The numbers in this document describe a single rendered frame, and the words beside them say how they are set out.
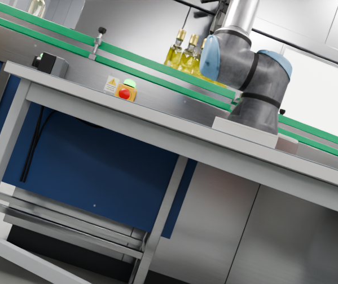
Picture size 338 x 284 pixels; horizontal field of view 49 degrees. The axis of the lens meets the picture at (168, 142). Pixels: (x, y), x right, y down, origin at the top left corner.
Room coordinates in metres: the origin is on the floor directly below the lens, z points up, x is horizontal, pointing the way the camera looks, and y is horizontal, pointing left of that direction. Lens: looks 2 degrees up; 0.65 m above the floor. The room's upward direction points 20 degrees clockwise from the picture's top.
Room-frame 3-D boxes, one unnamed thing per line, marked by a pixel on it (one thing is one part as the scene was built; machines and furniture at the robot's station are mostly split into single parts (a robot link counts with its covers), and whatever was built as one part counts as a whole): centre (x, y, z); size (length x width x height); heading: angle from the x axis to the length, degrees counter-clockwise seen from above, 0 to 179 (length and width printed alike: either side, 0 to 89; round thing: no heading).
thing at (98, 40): (1.37, 0.38, 0.94); 0.07 x 0.04 x 0.13; 4
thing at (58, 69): (1.34, 0.49, 0.79); 0.08 x 0.08 x 0.08; 4
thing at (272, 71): (1.06, -0.20, 0.95); 0.13 x 0.12 x 0.14; 95
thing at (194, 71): (1.57, -0.01, 0.99); 0.06 x 0.06 x 0.21; 4
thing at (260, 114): (1.06, -0.21, 0.83); 0.15 x 0.15 x 0.10
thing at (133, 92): (1.36, 0.21, 0.79); 0.07 x 0.07 x 0.07; 4
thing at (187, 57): (1.57, 0.05, 0.99); 0.06 x 0.06 x 0.21; 5
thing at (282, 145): (1.40, -0.33, 0.79); 0.27 x 0.17 x 0.08; 4
